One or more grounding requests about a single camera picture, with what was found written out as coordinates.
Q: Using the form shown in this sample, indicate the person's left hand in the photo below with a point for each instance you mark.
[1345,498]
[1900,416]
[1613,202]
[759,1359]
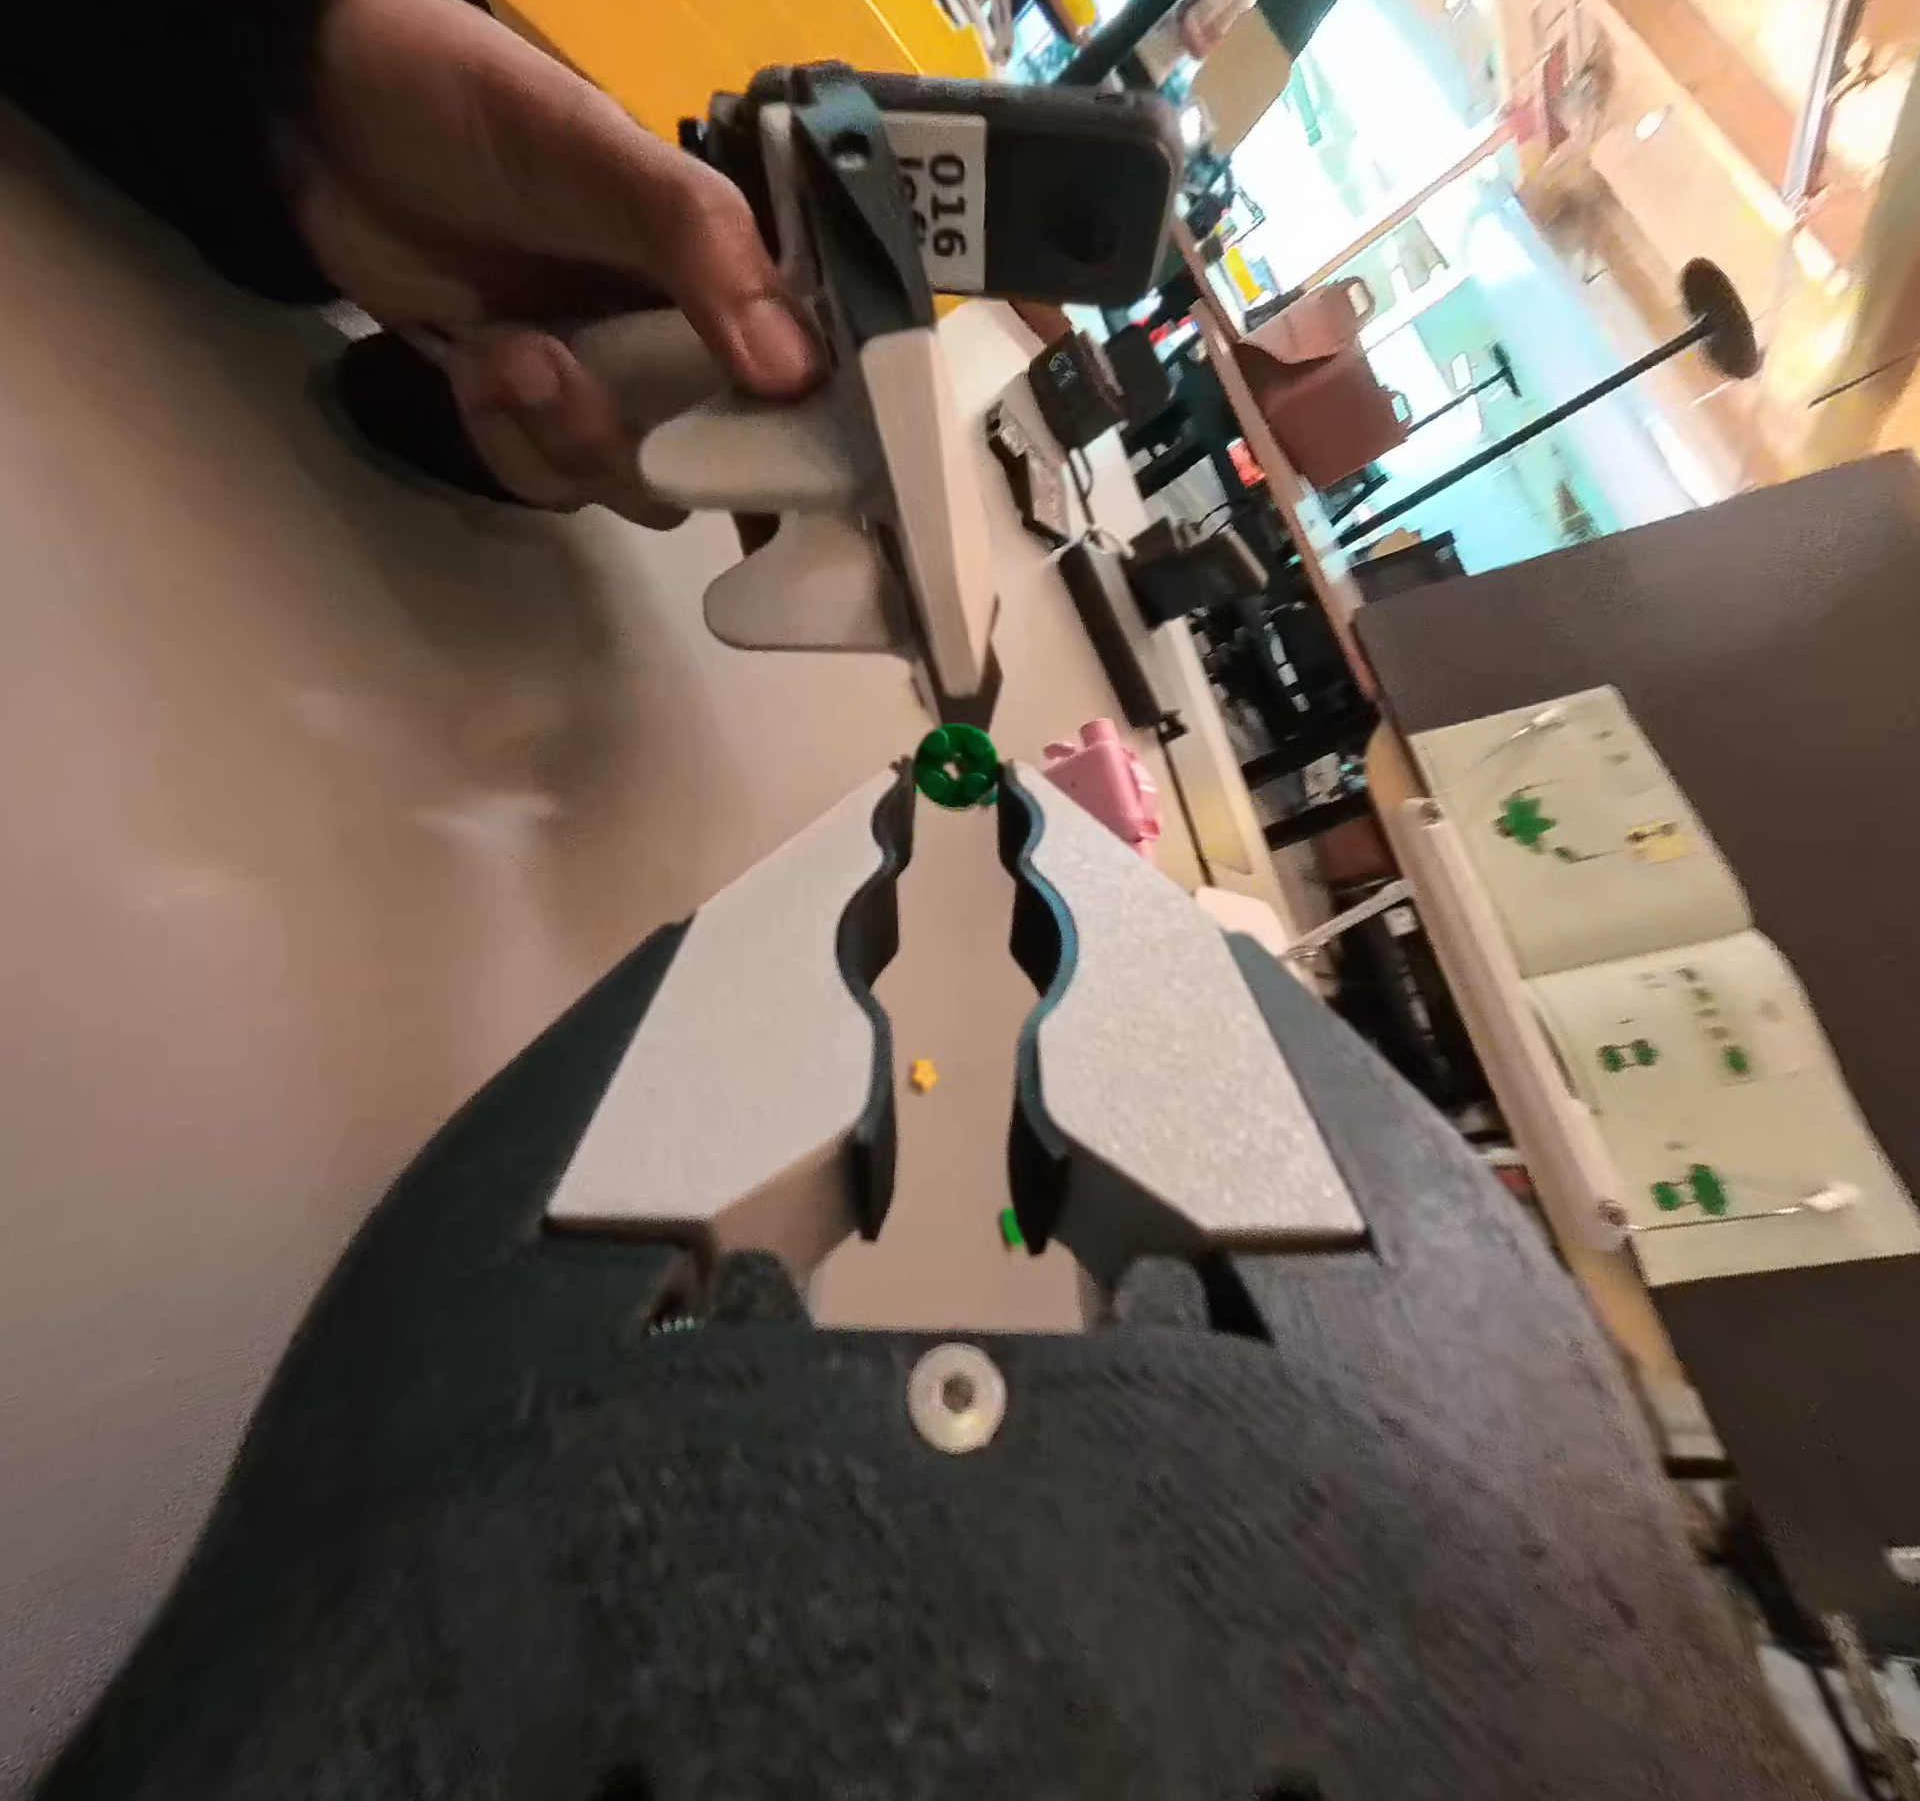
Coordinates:
[510,196]

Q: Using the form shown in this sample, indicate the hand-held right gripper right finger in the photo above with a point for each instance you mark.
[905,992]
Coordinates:
[1184,1080]

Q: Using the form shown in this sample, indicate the person's left forearm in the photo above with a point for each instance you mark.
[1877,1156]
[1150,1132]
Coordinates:
[150,32]

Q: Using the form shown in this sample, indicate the green round plate nut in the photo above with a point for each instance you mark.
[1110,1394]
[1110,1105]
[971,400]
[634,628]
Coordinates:
[955,764]

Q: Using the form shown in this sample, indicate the pink toy figure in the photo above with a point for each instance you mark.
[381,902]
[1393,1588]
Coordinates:
[1105,783]

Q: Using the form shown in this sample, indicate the black round-base stand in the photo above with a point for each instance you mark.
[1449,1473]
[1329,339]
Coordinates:
[1719,316]

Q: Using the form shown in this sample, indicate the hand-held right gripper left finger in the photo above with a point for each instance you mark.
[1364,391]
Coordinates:
[719,1066]

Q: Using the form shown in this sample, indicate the open instruction booklet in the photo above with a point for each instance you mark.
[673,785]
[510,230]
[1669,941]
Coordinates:
[1649,856]

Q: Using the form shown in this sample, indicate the black charger case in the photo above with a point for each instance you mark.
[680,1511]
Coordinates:
[1075,383]

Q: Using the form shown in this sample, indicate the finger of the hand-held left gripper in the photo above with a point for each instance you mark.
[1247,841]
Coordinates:
[937,510]

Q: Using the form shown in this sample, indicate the small black battery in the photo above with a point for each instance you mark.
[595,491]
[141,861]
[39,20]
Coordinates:
[1037,480]

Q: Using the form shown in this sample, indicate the brown chair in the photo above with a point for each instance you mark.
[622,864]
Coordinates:
[1320,383]

